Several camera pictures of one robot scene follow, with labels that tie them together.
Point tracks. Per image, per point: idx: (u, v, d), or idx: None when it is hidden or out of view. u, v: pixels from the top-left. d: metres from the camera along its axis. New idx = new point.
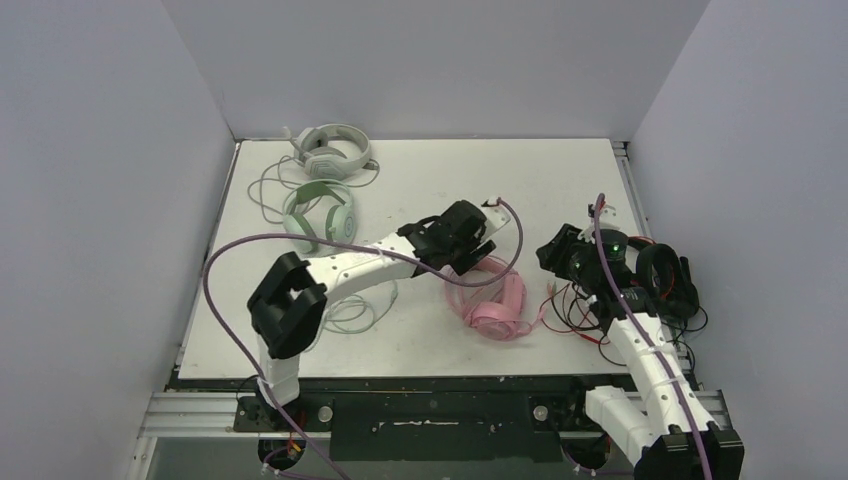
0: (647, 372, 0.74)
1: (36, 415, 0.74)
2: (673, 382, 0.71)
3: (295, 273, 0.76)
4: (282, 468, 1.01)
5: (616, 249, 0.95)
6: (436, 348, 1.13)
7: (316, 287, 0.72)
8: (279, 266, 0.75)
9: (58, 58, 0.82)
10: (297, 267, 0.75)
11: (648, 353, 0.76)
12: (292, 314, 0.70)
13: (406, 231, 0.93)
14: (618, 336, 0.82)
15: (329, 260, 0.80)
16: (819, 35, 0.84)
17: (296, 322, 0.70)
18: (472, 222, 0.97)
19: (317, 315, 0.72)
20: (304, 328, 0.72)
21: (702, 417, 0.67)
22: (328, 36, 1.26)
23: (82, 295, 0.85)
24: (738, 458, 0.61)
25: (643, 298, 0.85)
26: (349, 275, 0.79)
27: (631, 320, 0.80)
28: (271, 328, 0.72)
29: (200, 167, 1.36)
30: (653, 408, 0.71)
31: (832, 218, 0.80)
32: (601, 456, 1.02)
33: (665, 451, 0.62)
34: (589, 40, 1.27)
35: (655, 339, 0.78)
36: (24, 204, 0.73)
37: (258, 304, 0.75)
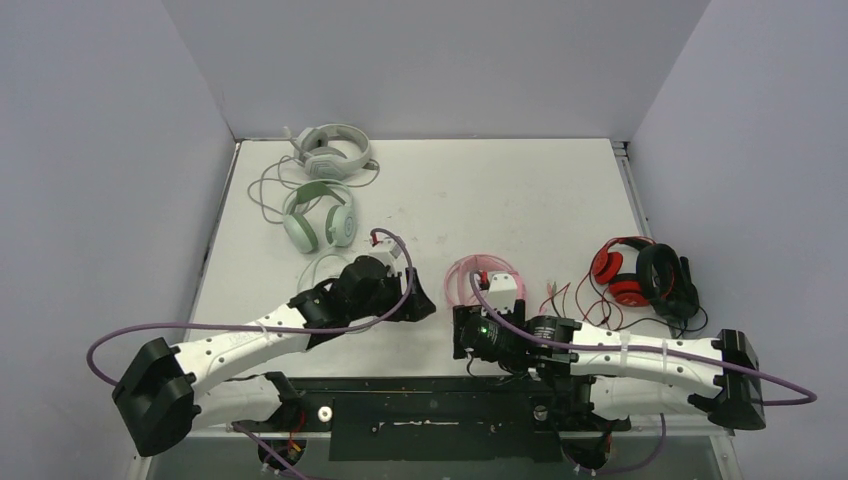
0: (644, 366, 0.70)
1: (37, 413, 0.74)
2: (669, 352, 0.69)
3: (162, 363, 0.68)
4: (281, 469, 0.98)
5: (486, 331, 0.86)
6: (435, 348, 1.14)
7: (184, 379, 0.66)
8: (142, 358, 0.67)
9: (58, 57, 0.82)
10: (165, 356, 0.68)
11: (625, 356, 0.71)
12: (155, 413, 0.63)
13: (299, 299, 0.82)
14: (586, 371, 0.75)
15: (200, 345, 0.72)
16: (819, 35, 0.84)
17: (159, 420, 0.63)
18: (366, 280, 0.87)
19: (185, 411, 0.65)
20: (170, 425, 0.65)
21: (706, 344, 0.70)
22: (327, 36, 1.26)
23: (83, 295, 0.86)
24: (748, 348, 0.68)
25: (554, 326, 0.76)
26: (225, 360, 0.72)
27: (582, 351, 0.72)
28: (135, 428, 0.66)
29: (200, 166, 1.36)
30: (681, 382, 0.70)
31: (832, 218, 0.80)
32: (601, 456, 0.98)
33: (744, 403, 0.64)
34: (589, 40, 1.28)
35: (607, 340, 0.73)
36: (25, 203, 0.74)
37: (121, 405, 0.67)
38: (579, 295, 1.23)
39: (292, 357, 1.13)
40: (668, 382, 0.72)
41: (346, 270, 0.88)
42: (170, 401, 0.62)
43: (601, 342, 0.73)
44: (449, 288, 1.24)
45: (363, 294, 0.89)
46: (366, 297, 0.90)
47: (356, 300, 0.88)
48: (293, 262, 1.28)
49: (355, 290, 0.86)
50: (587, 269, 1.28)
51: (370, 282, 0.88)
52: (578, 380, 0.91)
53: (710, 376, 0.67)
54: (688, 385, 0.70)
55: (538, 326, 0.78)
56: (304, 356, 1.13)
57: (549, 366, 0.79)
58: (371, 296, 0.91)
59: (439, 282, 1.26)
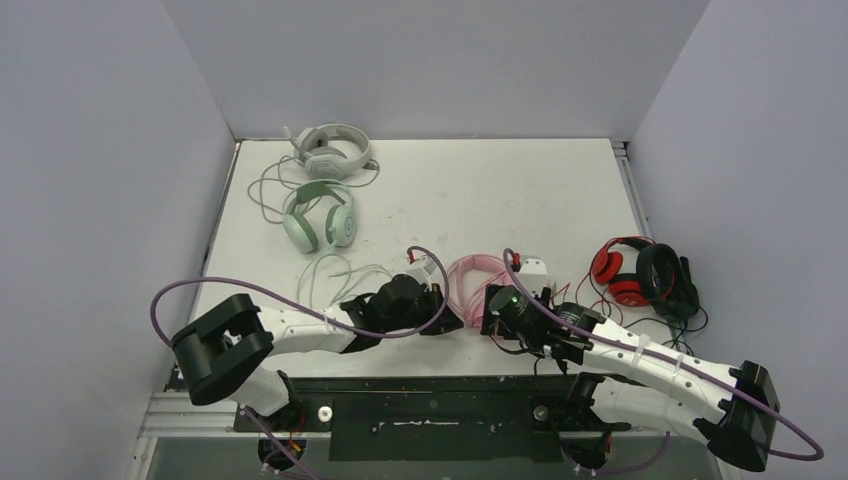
0: (654, 373, 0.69)
1: (36, 413, 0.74)
2: (681, 364, 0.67)
3: (242, 316, 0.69)
4: (282, 468, 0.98)
5: (517, 300, 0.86)
6: (436, 349, 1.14)
7: (264, 334, 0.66)
8: (224, 308, 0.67)
9: (57, 57, 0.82)
10: (246, 310, 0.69)
11: (639, 359, 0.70)
12: (229, 360, 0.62)
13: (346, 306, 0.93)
14: (598, 361, 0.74)
15: (274, 316, 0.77)
16: (820, 34, 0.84)
17: (231, 368, 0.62)
18: (400, 298, 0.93)
19: (252, 367, 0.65)
20: (233, 377, 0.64)
21: (723, 371, 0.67)
22: (327, 36, 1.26)
23: (83, 295, 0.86)
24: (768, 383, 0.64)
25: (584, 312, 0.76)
26: (293, 333, 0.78)
27: (599, 341, 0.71)
28: (194, 373, 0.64)
29: (200, 167, 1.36)
30: (688, 399, 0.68)
31: (832, 218, 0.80)
32: (601, 456, 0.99)
33: (745, 433, 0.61)
34: (589, 40, 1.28)
35: (626, 339, 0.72)
36: (24, 204, 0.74)
37: (185, 350, 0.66)
38: (579, 296, 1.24)
39: (291, 357, 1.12)
40: (673, 395, 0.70)
41: (383, 288, 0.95)
42: (249, 352, 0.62)
43: (620, 339, 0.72)
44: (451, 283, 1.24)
45: (399, 309, 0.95)
46: (401, 313, 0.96)
47: (391, 316, 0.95)
48: (293, 262, 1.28)
49: (389, 307, 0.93)
50: (587, 269, 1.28)
51: (405, 299, 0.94)
52: (584, 377, 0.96)
53: (717, 399, 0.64)
54: (695, 404, 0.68)
55: (566, 310, 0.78)
56: (304, 356, 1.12)
57: (564, 347, 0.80)
58: (409, 310, 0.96)
59: None
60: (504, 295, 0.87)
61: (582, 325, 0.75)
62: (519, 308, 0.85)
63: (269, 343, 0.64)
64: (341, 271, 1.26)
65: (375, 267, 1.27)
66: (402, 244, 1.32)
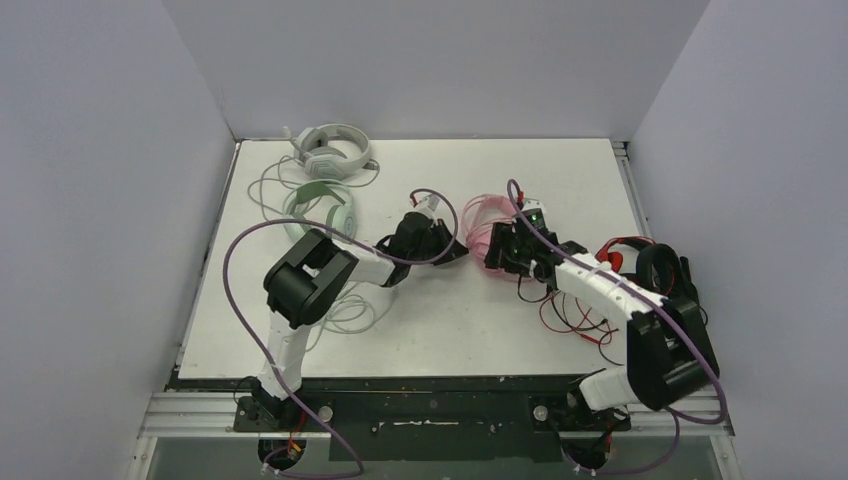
0: (596, 287, 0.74)
1: (37, 411, 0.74)
2: (620, 283, 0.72)
3: (321, 248, 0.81)
4: (282, 468, 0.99)
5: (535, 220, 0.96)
6: (436, 348, 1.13)
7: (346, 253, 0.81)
8: (308, 240, 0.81)
9: (57, 58, 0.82)
10: (324, 239, 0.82)
11: (590, 275, 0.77)
12: (329, 274, 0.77)
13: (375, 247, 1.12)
14: (566, 277, 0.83)
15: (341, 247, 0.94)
16: (819, 35, 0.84)
17: (334, 278, 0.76)
18: (418, 231, 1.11)
19: (341, 284, 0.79)
20: (331, 291, 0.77)
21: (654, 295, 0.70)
22: (326, 36, 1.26)
23: (83, 296, 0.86)
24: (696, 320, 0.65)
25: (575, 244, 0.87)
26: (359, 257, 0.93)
27: (571, 261, 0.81)
28: (297, 294, 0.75)
29: (200, 167, 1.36)
30: (616, 313, 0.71)
31: (832, 219, 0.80)
32: (601, 456, 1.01)
33: (641, 338, 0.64)
34: (589, 40, 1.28)
35: (589, 262, 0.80)
36: (25, 205, 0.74)
37: (278, 280, 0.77)
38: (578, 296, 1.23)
39: None
40: (612, 316, 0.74)
41: (400, 226, 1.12)
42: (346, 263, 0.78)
43: (586, 260, 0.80)
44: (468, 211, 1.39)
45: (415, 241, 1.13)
46: (419, 242, 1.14)
47: (413, 246, 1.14)
48: None
49: (410, 239, 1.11)
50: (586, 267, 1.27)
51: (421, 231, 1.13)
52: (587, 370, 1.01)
53: (632, 309, 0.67)
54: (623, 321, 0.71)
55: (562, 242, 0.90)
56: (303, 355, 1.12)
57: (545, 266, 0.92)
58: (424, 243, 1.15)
59: (439, 281, 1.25)
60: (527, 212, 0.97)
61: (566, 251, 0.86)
62: (536, 224, 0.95)
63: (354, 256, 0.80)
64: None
65: None
66: None
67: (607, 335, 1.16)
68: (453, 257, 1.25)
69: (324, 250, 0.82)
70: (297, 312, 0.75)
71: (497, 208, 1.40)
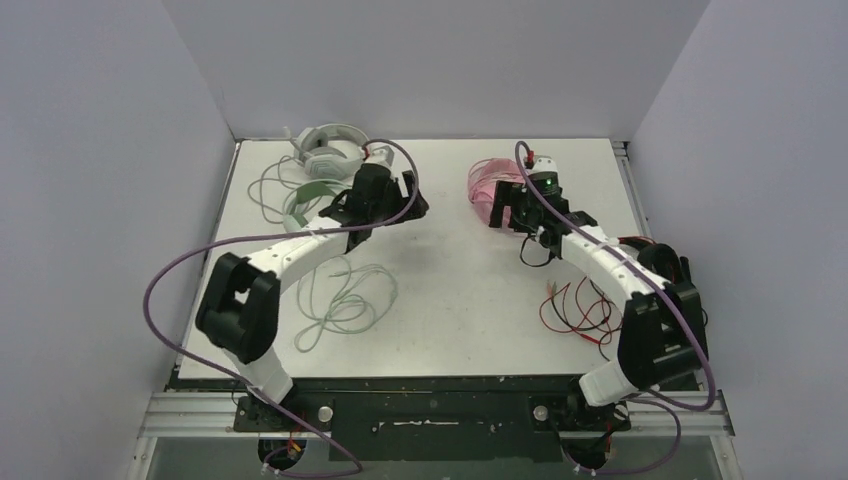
0: (602, 262, 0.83)
1: (36, 410, 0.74)
2: (624, 262, 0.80)
3: (239, 272, 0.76)
4: (282, 468, 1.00)
5: (550, 185, 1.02)
6: (437, 348, 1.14)
7: (266, 275, 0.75)
8: (219, 274, 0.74)
9: (57, 59, 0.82)
10: (238, 265, 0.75)
11: (598, 250, 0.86)
12: (250, 310, 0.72)
13: (326, 212, 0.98)
14: (572, 248, 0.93)
15: (265, 251, 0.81)
16: (820, 36, 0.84)
17: (258, 312, 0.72)
18: (378, 179, 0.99)
19: (274, 305, 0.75)
20: (264, 319, 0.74)
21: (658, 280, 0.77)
22: (326, 36, 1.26)
23: (83, 298, 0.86)
24: (696, 303, 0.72)
25: (585, 216, 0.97)
26: (292, 258, 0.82)
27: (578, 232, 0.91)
28: (233, 336, 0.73)
29: (200, 167, 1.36)
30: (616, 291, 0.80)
31: (833, 219, 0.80)
32: (601, 456, 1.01)
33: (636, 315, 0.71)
34: (588, 41, 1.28)
35: (597, 238, 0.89)
36: (24, 206, 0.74)
37: (208, 322, 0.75)
38: (579, 296, 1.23)
39: (291, 357, 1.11)
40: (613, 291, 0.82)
41: (357, 176, 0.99)
42: (265, 295, 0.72)
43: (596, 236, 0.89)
44: (471, 175, 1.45)
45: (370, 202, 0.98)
46: (381, 195, 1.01)
47: (375, 199, 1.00)
48: None
49: (371, 189, 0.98)
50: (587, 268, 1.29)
51: (381, 181, 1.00)
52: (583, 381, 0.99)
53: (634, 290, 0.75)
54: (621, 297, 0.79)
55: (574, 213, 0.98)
56: (304, 355, 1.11)
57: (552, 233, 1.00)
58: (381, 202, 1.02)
59: (439, 282, 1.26)
60: (539, 177, 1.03)
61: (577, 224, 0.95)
62: (547, 191, 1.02)
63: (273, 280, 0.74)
64: (340, 271, 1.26)
65: (374, 267, 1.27)
66: (402, 243, 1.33)
67: (607, 335, 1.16)
68: (421, 210, 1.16)
69: (245, 273, 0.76)
70: (237, 352, 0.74)
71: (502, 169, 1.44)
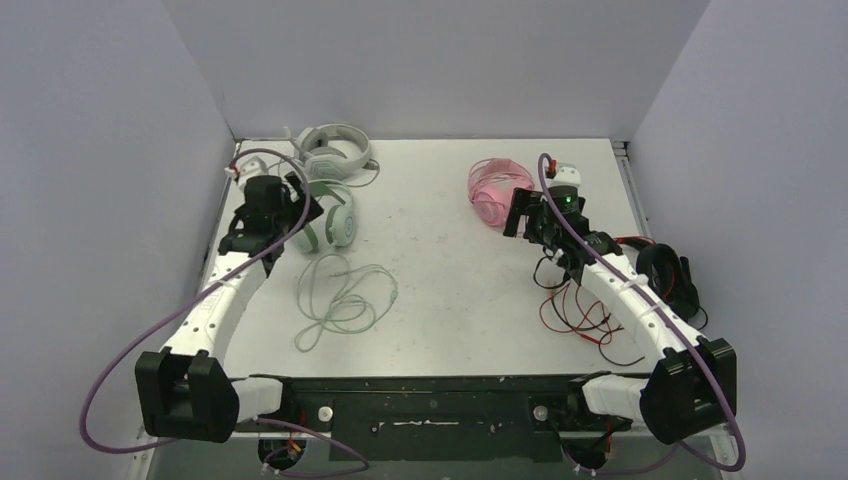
0: (629, 304, 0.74)
1: (38, 409, 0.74)
2: (656, 307, 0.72)
3: (167, 366, 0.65)
4: (282, 468, 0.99)
5: (570, 201, 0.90)
6: (437, 348, 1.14)
7: (199, 359, 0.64)
8: (145, 384, 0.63)
9: (58, 59, 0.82)
10: (162, 362, 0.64)
11: (626, 288, 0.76)
12: (199, 403, 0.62)
13: (225, 246, 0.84)
14: (593, 279, 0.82)
15: (186, 326, 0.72)
16: (819, 36, 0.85)
17: (208, 403, 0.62)
18: (271, 188, 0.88)
19: (222, 379, 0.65)
20: (219, 398, 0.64)
21: (690, 334, 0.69)
22: (326, 36, 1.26)
23: (84, 297, 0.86)
24: (733, 365, 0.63)
25: (608, 241, 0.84)
26: (216, 325, 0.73)
27: (602, 263, 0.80)
28: (196, 428, 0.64)
29: (200, 167, 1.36)
30: (645, 340, 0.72)
31: (832, 219, 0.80)
32: (601, 456, 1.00)
33: (667, 377, 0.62)
34: (588, 42, 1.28)
35: (626, 273, 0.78)
36: (25, 205, 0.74)
37: (162, 432, 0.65)
38: (579, 296, 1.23)
39: (292, 357, 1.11)
40: (637, 336, 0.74)
41: (247, 191, 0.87)
42: (206, 382, 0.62)
43: (621, 270, 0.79)
44: (472, 176, 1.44)
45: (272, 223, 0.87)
46: (279, 205, 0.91)
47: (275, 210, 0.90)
48: (293, 262, 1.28)
49: (267, 201, 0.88)
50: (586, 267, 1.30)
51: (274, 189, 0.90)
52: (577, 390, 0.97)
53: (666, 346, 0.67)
54: (648, 346, 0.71)
55: (595, 236, 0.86)
56: (304, 356, 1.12)
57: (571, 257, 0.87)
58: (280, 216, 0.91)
59: (439, 282, 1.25)
60: (558, 194, 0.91)
61: (599, 248, 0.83)
62: (566, 209, 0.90)
63: (208, 361, 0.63)
64: (340, 271, 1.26)
65: (375, 267, 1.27)
66: (401, 243, 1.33)
67: (607, 335, 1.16)
68: None
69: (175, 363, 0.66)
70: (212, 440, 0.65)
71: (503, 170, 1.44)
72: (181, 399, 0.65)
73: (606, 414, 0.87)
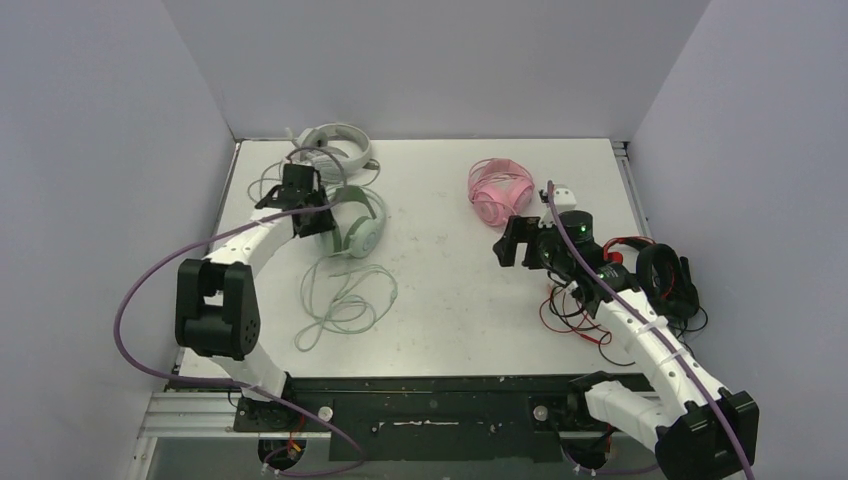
0: (648, 349, 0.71)
1: (36, 407, 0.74)
2: (676, 356, 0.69)
3: (205, 273, 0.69)
4: (282, 468, 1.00)
5: (585, 230, 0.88)
6: (436, 347, 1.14)
7: (236, 266, 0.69)
8: (186, 283, 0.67)
9: (57, 59, 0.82)
10: (202, 268, 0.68)
11: (644, 332, 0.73)
12: (230, 304, 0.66)
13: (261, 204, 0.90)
14: (610, 318, 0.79)
15: (224, 247, 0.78)
16: (819, 35, 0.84)
17: (238, 306, 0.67)
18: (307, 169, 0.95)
19: (252, 291, 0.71)
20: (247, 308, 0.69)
21: (713, 385, 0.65)
22: (326, 36, 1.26)
23: (84, 297, 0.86)
24: (755, 417, 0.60)
25: (624, 275, 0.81)
26: (251, 249, 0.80)
27: (619, 302, 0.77)
28: (223, 334, 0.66)
29: (200, 167, 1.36)
30: (663, 387, 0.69)
31: (833, 219, 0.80)
32: (601, 456, 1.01)
33: (689, 433, 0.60)
34: (588, 42, 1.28)
35: (645, 314, 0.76)
36: (24, 204, 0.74)
37: (186, 335, 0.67)
38: None
39: (292, 356, 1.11)
40: (655, 381, 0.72)
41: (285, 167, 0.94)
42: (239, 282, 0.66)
43: (639, 310, 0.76)
44: (471, 175, 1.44)
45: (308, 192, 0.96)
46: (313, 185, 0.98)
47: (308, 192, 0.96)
48: (296, 261, 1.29)
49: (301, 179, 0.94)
50: None
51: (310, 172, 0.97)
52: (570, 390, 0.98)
53: (688, 398, 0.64)
54: (666, 393, 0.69)
55: (610, 268, 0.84)
56: (304, 356, 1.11)
57: (586, 290, 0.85)
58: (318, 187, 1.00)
59: (439, 281, 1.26)
60: (572, 222, 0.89)
61: (614, 282, 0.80)
62: (581, 239, 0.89)
63: (242, 269, 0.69)
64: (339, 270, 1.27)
65: (375, 267, 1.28)
66: (401, 244, 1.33)
67: (607, 335, 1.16)
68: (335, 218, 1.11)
69: (210, 274, 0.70)
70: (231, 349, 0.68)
71: (503, 171, 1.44)
72: (212, 310, 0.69)
73: (609, 424, 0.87)
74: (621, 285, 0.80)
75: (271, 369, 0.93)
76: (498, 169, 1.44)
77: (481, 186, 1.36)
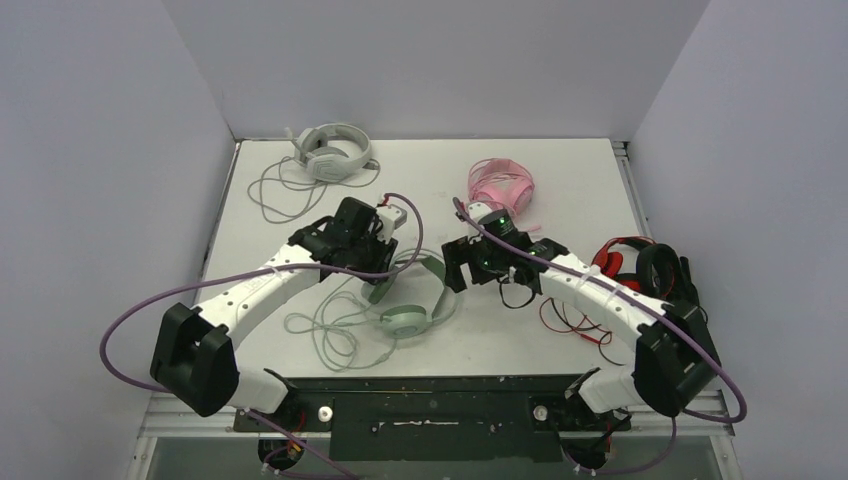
0: (591, 297, 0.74)
1: (37, 407, 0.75)
2: (616, 292, 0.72)
3: (191, 322, 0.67)
4: (282, 468, 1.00)
5: (504, 222, 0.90)
6: (435, 348, 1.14)
7: (218, 331, 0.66)
8: (167, 327, 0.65)
9: (55, 58, 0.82)
10: (188, 318, 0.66)
11: (583, 282, 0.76)
12: (199, 367, 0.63)
13: (296, 238, 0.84)
14: (552, 286, 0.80)
15: (218, 297, 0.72)
16: (819, 35, 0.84)
17: (207, 375, 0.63)
18: (362, 214, 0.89)
19: (228, 362, 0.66)
20: (219, 377, 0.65)
21: (656, 304, 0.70)
22: (326, 36, 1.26)
23: (83, 297, 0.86)
24: (700, 321, 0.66)
25: (551, 245, 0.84)
26: (248, 307, 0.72)
27: (553, 268, 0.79)
28: (186, 392, 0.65)
29: (200, 167, 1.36)
30: (618, 325, 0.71)
31: (832, 218, 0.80)
32: (601, 456, 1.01)
33: (653, 353, 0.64)
34: (587, 42, 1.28)
35: (578, 268, 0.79)
36: (23, 204, 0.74)
37: (159, 377, 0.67)
38: None
39: (297, 357, 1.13)
40: (609, 324, 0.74)
41: (345, 205, 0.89)
42: (211, 353, 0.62)
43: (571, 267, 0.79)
44: (471, 175, 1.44)
45: (358, 234, 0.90)
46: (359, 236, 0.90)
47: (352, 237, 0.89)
48: None
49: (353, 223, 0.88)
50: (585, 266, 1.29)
51: (367, 219, 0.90)
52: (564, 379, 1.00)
53: (638, 323, 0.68)
54: (622, 329, 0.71)
55: (538, 244, 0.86)
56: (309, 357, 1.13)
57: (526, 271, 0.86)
58: (369, 230, 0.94)
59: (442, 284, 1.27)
60: (490, 218, 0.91)
61: (545, 255, 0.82)
62: (502, 231, 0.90)
63: (225, 338, 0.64)
64: (319, 287, 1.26)
65: None
66: (403, 245, 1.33)
67: (607, 335, 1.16)
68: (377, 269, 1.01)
69: (194, 324, 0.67)
70: (196, 407, 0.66)
71: (504, 171, 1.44)
72: (188, 358, 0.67)
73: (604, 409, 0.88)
74: (554, 252, 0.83)
75: (267, 389, 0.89)
76: (498, 169, 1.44)
77: (480, 186, 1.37)
